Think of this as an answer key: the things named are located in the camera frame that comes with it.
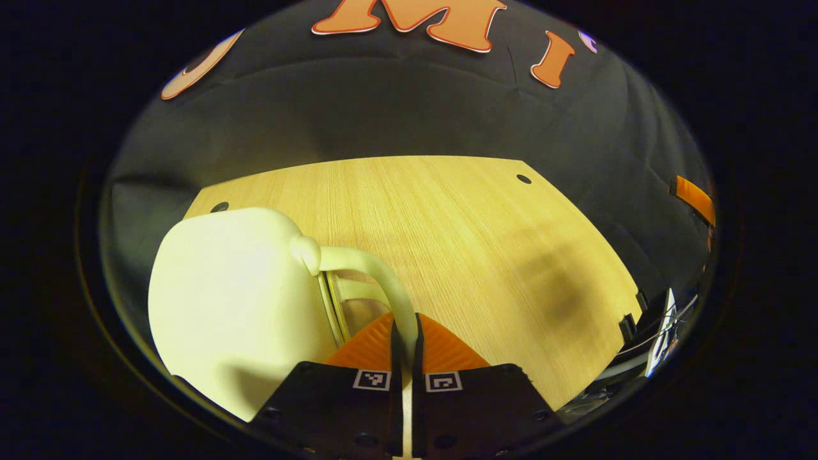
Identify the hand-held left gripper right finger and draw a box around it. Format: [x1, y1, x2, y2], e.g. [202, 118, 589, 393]
[412, 313, 566, 459]

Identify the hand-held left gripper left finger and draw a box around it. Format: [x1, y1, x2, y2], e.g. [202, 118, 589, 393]
[252, 313, 405, 460]

